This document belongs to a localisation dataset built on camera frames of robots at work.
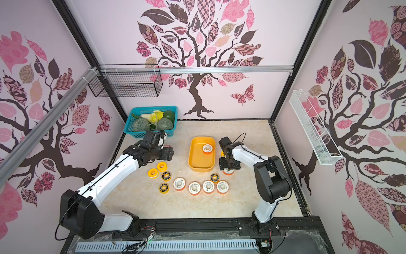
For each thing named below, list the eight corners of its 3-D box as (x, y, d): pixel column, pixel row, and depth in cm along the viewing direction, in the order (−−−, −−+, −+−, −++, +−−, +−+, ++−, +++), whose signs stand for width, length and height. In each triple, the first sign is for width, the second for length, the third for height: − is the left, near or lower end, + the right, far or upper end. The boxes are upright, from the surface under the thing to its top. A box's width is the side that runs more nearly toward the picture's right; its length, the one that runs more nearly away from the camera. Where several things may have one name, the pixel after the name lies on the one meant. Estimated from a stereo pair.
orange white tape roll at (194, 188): (188, 195, 86) (187, 194, 84) (189, 182, 91) (188, 181, 89) (200, 195, 86) (200, 194, 84) (201, 182, 91) (201, 181, 89)
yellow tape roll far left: (147, 179, 92) (146, 177, 91) (150, 169, 96) (148, 168, 94) (157, 179, 92) (156, 177, 91) (159, 169, 96) (158, 167, 94)
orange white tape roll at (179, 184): (173, 190, 88) (172, 189, 86) (174, 179, 92) (173, 177, 90) (184, 190, 88) (184, 189, 86) (185, 179, 92) (185, 177, 90)
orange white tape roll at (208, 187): (202, 193, 87) (202, 192, 85) (202, 181, 91) (202, 180, 89) (214, 193, 87) (215, 192, 85) (214, 181, 91) (214, 180, 89)
